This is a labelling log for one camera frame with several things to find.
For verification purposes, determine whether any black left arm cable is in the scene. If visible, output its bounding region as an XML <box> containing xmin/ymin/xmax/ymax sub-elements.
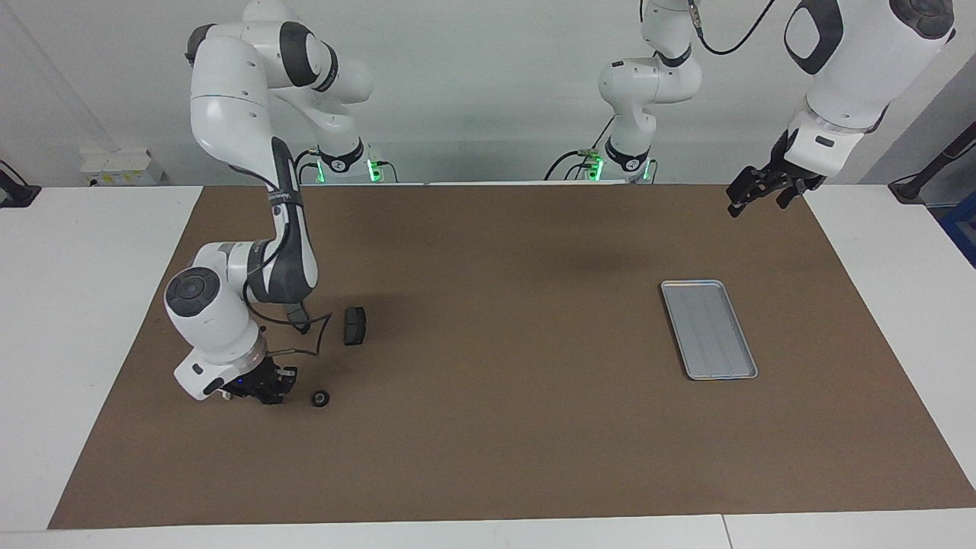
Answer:
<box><xmin>686</xmin><ymin>0</ymin><xmax>779</xmax><ymax>56</ymax></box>

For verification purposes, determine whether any brown table mat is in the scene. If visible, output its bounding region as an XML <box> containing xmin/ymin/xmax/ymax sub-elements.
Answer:
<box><xmin>47</xmin><ymin>183</ymin><xmax>976</xmax><ymax>530</ymax></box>

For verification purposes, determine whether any silver metal tray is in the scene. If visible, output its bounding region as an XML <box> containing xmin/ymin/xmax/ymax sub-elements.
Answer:
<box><xmin>660</xmin><ymin>279</ymin><xmax>759</xmax><ymax>381</ymax></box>

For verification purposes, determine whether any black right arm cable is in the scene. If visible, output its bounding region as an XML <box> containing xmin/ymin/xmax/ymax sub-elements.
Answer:
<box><xmin>244</xmin><ymin>259</ymin><xmax>334</xmax><ymax>358</ymax></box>

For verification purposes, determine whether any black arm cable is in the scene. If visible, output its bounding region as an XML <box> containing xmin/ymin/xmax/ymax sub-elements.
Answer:
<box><xmin>244</xmin><ymin>259</ymin><xmax>334</xmax><ymax>358</ymax></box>
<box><xmin>686</xmin><ymin>0</ymin><xmax>779</xmax><ymax>56</ymax></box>

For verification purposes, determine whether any black angled stand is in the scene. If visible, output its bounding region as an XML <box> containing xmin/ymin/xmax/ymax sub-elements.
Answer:
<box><xmin>888</xmin><ymin>120</ymin><xmax>976</xmax><ymax>205</ymax></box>

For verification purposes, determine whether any white power strip box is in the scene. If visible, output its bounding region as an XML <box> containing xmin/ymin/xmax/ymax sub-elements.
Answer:
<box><xmin>79</xmin><ymin>148</ymin><xmax>166</xmax><ymax>187</ymax></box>

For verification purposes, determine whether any blue crate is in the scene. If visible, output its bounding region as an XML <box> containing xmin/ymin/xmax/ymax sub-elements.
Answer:
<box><xmin>939</xmin><ymin>191</ymin><xmax>976</xmax><ymax>268</ymax></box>

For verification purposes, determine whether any black clamp mount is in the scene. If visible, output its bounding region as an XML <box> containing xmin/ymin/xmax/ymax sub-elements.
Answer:
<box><xmin>0</xmin><ymin>159</ymin><xmax>41</xmax><ymax>209</ymax></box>

